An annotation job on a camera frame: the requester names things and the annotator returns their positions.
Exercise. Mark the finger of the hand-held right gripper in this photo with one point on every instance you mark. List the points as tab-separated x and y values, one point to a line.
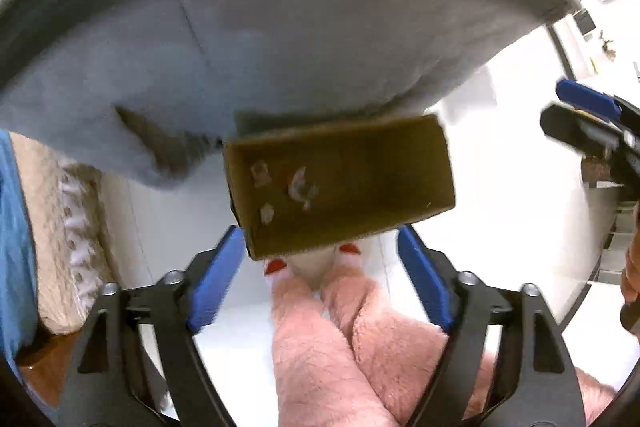
585	97
575	129

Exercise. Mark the crumpled white paper scrap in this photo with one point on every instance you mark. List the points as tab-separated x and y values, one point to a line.
300	189
266	213
259	172

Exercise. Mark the blue cloth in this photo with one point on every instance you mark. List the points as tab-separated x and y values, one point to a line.
15	232

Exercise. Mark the brown cardboard box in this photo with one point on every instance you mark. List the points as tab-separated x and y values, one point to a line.
360	177

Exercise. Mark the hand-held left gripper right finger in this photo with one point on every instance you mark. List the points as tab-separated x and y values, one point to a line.
425	277

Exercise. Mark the person's right hand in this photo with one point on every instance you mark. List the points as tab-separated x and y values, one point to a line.
632	277

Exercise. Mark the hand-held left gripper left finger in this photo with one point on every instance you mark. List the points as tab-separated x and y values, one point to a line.
215	277

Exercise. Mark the white slipper with red tip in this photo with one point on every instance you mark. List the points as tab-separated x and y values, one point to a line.
350	252
277	266

